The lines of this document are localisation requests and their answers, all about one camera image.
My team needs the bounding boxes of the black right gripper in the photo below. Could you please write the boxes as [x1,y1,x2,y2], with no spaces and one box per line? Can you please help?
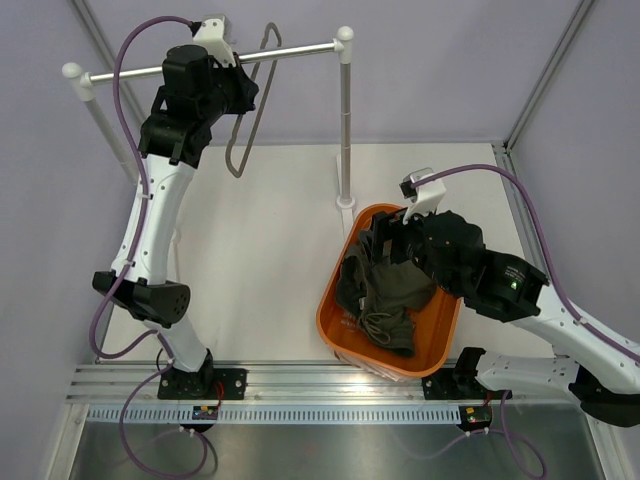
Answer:
[357,198,459,295]

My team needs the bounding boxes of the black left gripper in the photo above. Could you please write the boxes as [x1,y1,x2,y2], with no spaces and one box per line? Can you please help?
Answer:
[196,51,256,125]

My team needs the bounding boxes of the dark green shorts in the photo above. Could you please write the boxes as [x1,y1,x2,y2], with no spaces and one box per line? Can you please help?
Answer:
[335,231,437,357]

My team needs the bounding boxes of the beige wire hanger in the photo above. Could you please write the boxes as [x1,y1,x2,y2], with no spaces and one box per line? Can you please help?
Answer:
[225,21,282,180]

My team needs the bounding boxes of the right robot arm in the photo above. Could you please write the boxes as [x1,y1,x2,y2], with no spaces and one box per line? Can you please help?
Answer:
[359,210,639,428]

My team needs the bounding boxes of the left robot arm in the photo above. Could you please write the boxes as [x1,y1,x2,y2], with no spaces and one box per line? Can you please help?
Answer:
[92,45,259,400]

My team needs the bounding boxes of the white rack base foot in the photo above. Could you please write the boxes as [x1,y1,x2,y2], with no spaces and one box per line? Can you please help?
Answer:
[336,154,356,211]

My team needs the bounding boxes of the orange plastic tub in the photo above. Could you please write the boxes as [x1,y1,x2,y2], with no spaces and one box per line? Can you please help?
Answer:
[315,202,462,385]

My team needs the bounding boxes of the silver clothes rack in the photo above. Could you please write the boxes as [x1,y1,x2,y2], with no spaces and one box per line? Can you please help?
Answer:
[62,26,354,181]

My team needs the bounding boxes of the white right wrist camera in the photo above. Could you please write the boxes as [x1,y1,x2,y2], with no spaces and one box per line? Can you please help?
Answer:
[400,167,446,225]

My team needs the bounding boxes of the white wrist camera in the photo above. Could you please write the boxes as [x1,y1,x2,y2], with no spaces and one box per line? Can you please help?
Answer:
[400,167,446,225]
[191,14,238,68]

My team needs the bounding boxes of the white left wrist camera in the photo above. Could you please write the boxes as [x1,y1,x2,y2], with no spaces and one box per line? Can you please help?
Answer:
[191,14,238,68]

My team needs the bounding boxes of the aluminium mounting rail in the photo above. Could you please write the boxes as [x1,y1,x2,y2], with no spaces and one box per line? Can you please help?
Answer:
[64,363,609,404]

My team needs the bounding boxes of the white slotted cable duct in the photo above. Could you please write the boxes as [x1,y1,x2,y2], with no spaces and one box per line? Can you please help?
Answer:
[87,404,462,425]

